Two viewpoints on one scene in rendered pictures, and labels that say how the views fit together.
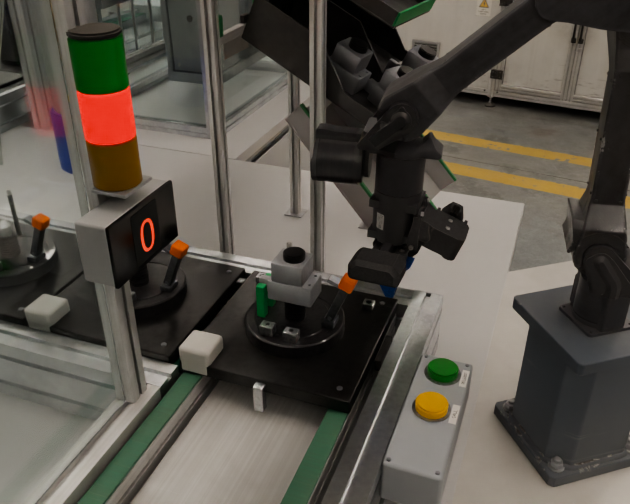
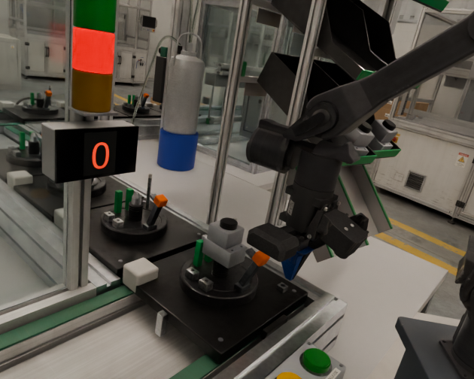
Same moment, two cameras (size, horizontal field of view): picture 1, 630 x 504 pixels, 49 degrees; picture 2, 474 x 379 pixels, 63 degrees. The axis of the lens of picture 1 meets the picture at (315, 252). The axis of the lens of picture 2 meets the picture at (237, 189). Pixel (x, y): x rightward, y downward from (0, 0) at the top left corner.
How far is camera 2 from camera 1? 0.33 m
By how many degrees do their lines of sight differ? 19
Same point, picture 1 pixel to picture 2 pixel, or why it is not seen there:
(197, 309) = (160, 248)
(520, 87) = not seen: outside the picture
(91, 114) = (75, 43)
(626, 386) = not seen: outside the picture
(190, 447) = (92, 341)
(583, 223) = not seen: outside the picture
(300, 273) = (226, 238)
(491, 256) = (407, 296)
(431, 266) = (356, 287)
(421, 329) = (316, 321)
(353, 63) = not seen: hidden behind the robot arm
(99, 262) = (49, 158)
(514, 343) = not seen: hidden behind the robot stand
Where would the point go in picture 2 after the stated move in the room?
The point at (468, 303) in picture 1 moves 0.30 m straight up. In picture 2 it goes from (374, 322) to (419, 197)
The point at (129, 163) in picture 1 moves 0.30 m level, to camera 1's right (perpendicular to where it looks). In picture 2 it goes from (95, 91) to (328, 147)
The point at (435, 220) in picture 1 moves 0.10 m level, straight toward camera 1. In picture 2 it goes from (337, 219) to (310, 244)
